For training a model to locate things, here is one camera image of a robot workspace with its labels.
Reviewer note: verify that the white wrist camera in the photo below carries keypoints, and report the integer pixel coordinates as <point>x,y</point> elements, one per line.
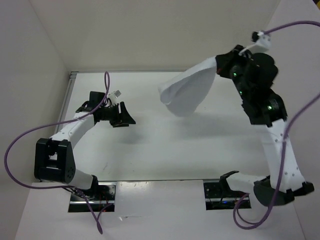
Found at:
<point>113,96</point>
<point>261,43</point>

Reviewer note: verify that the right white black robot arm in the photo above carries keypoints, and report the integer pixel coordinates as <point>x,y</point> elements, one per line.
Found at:
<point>267,113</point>

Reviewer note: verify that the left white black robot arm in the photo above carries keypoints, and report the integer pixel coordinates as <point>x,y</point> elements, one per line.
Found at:
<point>54,158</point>

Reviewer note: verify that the white skirt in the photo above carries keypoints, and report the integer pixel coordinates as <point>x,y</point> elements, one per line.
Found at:
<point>184,93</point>

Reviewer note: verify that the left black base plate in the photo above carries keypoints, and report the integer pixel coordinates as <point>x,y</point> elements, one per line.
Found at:
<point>104,201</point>

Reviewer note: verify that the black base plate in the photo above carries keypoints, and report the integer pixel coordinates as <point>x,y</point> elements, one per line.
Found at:
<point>218,199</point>
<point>104,201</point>

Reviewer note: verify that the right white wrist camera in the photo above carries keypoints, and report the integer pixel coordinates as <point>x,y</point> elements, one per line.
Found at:
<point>261,43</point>

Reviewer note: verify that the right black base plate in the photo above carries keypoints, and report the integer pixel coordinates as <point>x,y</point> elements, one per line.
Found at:
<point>218,199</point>

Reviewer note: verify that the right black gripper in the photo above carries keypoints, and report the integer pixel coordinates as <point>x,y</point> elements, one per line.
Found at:
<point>236,52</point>

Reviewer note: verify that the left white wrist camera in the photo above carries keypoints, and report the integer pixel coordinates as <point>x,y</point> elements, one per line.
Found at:
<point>113,96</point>

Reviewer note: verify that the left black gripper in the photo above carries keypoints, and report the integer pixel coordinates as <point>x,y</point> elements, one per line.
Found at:
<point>124,118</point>

